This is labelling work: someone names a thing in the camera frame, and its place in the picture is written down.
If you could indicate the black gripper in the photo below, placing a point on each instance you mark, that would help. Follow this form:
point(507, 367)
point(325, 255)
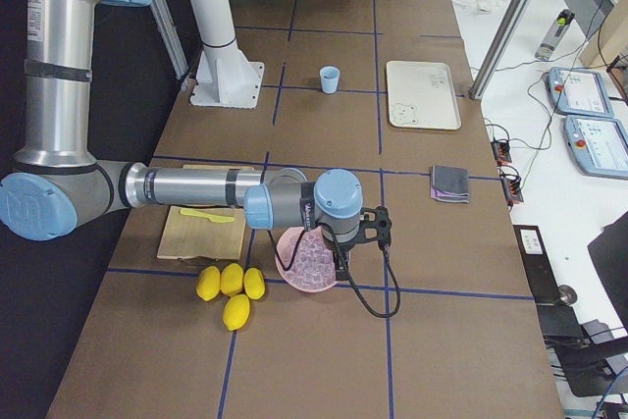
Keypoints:
point(341, 254)

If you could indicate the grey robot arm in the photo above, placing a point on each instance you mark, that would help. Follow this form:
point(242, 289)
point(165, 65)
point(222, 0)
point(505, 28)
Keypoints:
point(134, 92)

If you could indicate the pink ice bowl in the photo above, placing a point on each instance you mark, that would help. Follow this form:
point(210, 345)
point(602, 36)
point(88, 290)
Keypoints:
point(313, 268)

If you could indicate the light blue plastic cup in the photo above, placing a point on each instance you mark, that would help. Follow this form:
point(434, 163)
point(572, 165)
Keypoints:
point(329, 79)

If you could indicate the purple folded cloth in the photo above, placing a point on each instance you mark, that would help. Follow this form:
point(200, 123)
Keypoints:
point(450, 195)

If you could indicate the yellow plastic knife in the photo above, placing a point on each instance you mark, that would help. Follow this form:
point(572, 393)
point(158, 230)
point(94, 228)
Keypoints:
point(213, 218)

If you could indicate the yellow lemon lower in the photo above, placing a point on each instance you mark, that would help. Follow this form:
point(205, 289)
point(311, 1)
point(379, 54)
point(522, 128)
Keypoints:
point(208, 284)

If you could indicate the grey folded cloth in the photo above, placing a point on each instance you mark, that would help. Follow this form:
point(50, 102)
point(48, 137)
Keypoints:
point(449, 176)

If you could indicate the cream bear serving tray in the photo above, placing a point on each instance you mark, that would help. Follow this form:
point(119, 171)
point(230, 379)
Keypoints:
point(421, 96)

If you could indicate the wooden cutting board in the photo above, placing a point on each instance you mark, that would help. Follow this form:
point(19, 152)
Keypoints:
point(213, 190)

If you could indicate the clear water bottle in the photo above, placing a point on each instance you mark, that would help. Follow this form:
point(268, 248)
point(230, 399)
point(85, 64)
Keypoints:
point(554, 35)

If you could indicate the upper blue teach pendant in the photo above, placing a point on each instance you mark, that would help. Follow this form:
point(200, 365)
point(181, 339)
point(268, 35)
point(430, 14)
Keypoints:
point(579, 92)

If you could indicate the blue teach pendant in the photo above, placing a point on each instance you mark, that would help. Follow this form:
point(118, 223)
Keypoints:
point(579, 92)
point(598, 145)

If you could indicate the lower blue teach pendant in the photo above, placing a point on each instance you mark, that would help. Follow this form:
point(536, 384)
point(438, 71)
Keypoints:
point(598, 145)

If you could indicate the aluminium frame post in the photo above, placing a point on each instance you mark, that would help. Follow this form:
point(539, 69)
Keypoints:
point(512, 16)

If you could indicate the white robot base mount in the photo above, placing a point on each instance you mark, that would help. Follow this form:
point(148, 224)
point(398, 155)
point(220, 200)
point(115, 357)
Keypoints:
point(224, 77)

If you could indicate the orange cable connector lower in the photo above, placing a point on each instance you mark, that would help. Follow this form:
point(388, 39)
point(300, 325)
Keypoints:
point(511, 182)

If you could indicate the orange cable connector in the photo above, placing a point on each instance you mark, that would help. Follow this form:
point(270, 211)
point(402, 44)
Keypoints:
point(511, 182)
point(501, 151)

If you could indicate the orange cable connector upper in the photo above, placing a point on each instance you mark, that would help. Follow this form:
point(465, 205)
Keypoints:
point(501, 151)

